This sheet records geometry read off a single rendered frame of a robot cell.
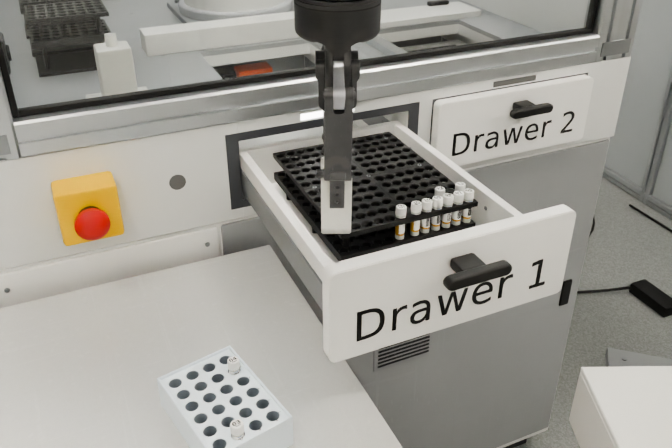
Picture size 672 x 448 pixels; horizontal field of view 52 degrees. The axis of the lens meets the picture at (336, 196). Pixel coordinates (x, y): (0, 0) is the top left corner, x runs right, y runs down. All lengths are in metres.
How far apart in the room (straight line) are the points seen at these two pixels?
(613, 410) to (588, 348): 1.39
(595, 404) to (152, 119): 0.59
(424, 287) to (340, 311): 0.09
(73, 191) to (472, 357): 0.84
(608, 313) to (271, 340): 1.53
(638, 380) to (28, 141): 0.70
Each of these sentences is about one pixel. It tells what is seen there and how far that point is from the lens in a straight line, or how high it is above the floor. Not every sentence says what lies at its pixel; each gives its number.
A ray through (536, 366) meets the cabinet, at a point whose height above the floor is 0.29.
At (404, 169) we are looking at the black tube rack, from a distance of 0.88.
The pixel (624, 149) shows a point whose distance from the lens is 2.91.
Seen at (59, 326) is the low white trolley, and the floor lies 0.76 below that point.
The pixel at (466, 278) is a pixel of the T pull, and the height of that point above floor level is 0.91.
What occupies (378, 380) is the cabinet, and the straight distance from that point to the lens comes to 1.29.
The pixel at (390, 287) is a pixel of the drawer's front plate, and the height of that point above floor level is 0.89.
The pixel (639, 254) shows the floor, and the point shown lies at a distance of 2.53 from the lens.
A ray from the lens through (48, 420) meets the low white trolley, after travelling 0.79.
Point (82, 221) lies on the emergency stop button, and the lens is 0.84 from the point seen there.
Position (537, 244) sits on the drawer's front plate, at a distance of 0.76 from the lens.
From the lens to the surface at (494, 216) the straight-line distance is 0.84.
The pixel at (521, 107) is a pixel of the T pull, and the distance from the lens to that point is 1.07.
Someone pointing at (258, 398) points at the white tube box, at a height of 0.80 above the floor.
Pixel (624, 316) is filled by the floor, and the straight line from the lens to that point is 2.22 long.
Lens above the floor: 1.30
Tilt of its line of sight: 29 degrees down
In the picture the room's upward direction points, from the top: straight up
